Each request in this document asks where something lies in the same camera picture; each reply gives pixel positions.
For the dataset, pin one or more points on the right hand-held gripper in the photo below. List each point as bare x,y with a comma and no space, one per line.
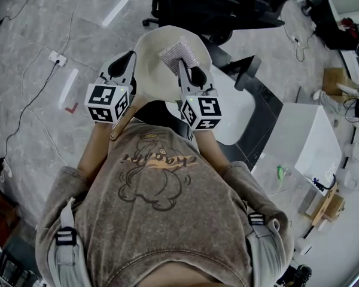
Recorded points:
208,109

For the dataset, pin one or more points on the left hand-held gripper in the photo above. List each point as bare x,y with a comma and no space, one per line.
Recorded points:
101,96

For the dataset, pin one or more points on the grey scrubbing cloth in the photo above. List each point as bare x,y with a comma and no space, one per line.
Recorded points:
175,54

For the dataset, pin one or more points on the person's left forearm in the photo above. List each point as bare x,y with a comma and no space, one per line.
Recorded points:
92,148

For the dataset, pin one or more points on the person's right forearm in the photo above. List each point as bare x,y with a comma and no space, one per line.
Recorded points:
209,148

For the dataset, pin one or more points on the black sink faucet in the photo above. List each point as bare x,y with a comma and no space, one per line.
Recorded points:
248,70

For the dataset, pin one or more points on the white power strip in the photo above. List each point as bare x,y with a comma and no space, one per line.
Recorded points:
57,57

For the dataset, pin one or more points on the black office chair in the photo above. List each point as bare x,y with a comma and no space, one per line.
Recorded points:
215,10

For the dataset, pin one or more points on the green brush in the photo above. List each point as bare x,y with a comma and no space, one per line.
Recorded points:
280,172

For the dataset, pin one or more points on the brown printed t-shirt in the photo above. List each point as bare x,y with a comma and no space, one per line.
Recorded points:
167,235

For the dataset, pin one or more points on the black bathtub faucet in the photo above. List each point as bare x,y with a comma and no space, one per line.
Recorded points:
335,179

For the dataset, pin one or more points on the white ceramic fixture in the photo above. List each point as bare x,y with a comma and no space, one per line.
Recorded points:
354,154

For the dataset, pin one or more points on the brown wooden cabinet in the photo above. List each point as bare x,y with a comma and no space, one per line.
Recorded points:
3,220

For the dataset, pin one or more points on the small cardboard box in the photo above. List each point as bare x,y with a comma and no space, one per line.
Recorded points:
336,206

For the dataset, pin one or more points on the white cup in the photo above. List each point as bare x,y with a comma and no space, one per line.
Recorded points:
304,247

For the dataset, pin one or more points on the black camera gear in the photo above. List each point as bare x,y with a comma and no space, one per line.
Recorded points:
300,275

